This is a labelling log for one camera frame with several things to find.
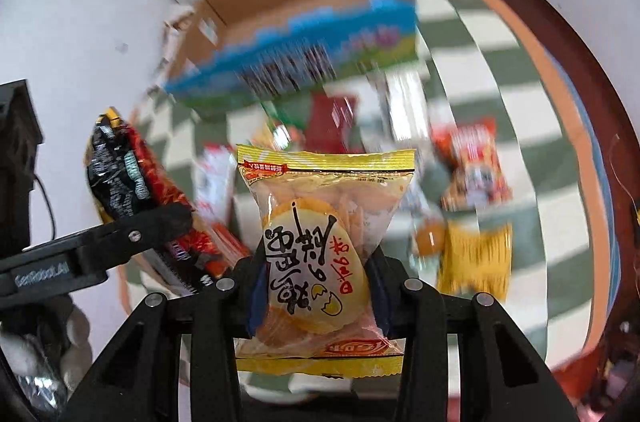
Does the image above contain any yellow snack bag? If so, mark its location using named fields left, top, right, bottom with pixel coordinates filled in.
left=436, top=223, right=513, bottom=301

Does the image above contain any black red snack packet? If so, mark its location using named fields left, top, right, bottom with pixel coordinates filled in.
left=85, top=108, right=250, bottom=292

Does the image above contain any yellow egg cracker packet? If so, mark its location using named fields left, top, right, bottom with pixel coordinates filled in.
left=236, top=145, right=416, bottom=379

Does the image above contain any orange panda snack bag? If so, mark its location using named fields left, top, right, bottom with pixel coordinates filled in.
left=431, top=118, right=512, bottom=211

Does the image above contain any orange jelly cup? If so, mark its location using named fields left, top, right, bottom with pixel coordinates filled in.
left=416, top=220, right=447, bottom=257

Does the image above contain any dark red snack packet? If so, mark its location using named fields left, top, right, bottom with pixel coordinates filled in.
left=304, top=93, right=358, bottom=153

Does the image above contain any colourful candy bag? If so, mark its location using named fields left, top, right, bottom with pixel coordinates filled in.
left=250, top=102, right=305, bottom=151

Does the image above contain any green checkered table mat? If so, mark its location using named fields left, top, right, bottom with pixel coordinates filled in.
left=132, top=0, right=620, bottom=404

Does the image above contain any blue printed cardboard box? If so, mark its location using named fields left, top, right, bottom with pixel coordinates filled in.
left=164, top=0, right=419, bottom=115

